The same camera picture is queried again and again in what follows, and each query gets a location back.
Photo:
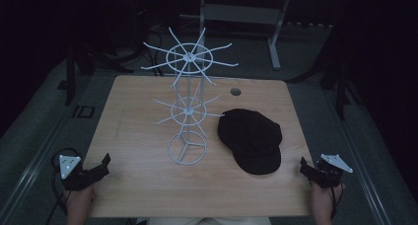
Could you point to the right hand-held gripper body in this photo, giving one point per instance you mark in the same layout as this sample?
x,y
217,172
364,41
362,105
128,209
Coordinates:
x,y
328,174

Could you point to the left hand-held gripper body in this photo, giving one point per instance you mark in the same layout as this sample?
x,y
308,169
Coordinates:
x,y
69,165

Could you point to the black cap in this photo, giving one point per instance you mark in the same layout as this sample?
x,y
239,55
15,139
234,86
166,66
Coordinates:
x,y
249,136

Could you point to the person's right hand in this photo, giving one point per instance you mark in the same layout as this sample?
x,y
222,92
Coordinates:
x,y
323,200

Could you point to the person's left hand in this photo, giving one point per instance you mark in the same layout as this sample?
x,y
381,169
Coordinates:
x,y
80,202

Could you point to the dark metal stand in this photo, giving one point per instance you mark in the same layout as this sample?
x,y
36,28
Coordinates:
x,y
341,93
70,77

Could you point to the black rectangular floor bracket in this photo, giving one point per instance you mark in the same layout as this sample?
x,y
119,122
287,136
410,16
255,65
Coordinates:
x,y
83,112

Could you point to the white metal desk frame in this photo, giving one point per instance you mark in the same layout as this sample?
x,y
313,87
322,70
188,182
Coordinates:
x,y
243,14

